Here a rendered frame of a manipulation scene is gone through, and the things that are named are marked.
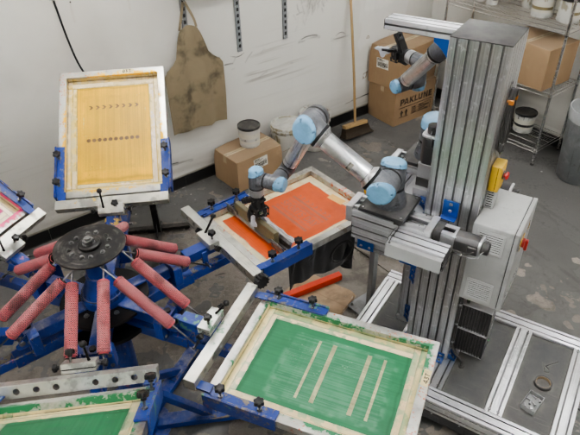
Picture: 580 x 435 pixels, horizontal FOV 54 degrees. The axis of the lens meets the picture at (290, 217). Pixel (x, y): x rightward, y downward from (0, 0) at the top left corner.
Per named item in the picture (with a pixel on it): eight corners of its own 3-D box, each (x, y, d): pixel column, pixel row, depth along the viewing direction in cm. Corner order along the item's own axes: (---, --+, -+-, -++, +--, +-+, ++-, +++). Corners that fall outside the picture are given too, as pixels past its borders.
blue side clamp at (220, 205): (245, 200, 327) (244, 191, 323) (249, 204, 324) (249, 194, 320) (199, 221, 313) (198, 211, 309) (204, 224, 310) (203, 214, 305)
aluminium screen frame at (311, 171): (312, 171, 349) (312, 166, 347) (379, 215, 312) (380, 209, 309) (199, 220, 311) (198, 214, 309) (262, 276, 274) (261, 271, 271)
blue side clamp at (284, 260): (306, 249, 292) (306, 238, 287) (312, 254, 288) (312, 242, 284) (258, 274, 277) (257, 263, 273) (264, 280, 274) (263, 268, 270)
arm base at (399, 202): (411, 198, 270) (413, 180, 264) (398, 215, 260) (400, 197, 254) (381, 189, 277) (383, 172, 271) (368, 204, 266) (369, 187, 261)
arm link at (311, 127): (407, 179, 250) (312, 100, 249) (397, 198, 239) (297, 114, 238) (391, 195, 259) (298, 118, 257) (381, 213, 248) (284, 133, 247)
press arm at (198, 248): (211, 244, 288) (211, 236, 285) (217, 250, 284) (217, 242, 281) (181, 258, 280) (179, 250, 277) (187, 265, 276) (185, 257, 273)
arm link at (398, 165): (408, 180, 265) (411, 155, 256) (400, 195, 255) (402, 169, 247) (383, 174, 269) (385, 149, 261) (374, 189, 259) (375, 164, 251)
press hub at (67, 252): (159, 386, 339) (111, 199, 259) (192, 431, 314) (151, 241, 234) (96, 422, 321) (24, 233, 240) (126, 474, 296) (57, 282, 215)
